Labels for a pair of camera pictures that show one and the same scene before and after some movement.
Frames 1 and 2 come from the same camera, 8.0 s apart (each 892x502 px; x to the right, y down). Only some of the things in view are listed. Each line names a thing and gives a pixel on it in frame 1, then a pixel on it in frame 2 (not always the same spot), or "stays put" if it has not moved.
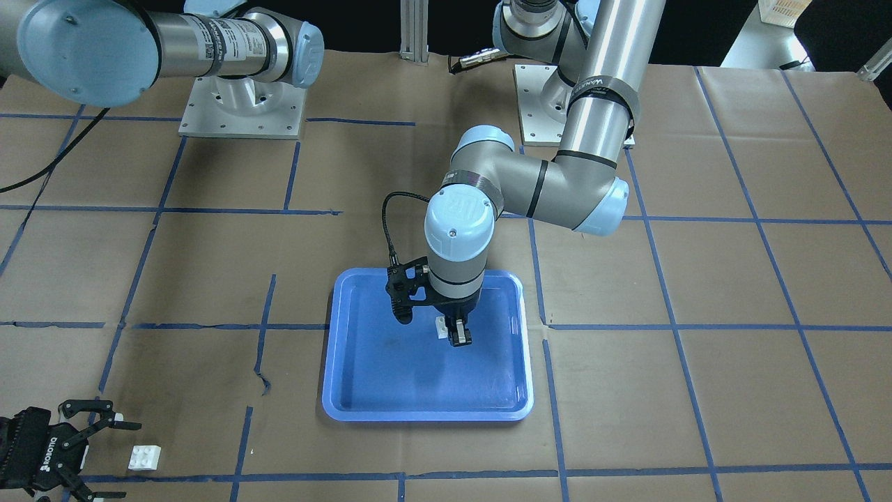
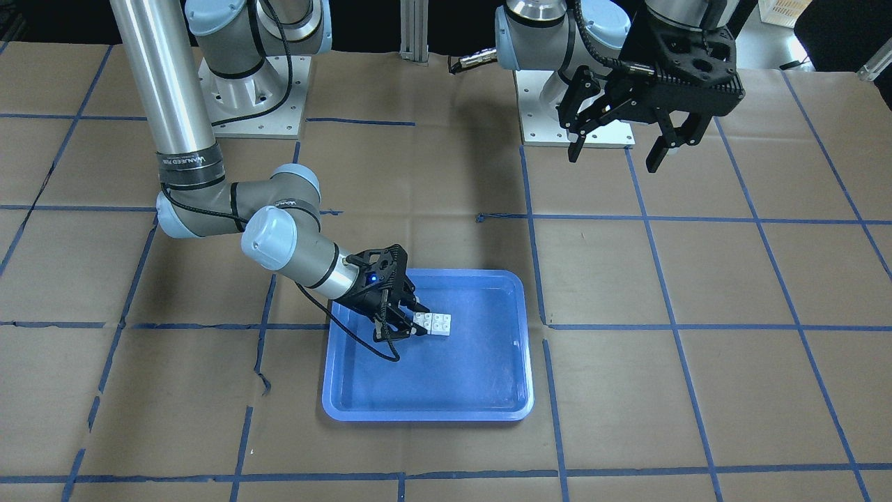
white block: [442, 329] stays put
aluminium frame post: [414, 31] stays put
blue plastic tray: [377, 369] stays put
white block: [145, 457] → [424, 319]
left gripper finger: [458, 334] → [575, 148]
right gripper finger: [82, 493] → [398, 328]
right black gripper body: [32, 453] → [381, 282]
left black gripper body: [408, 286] → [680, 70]
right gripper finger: [104, 408] → [410, 303]
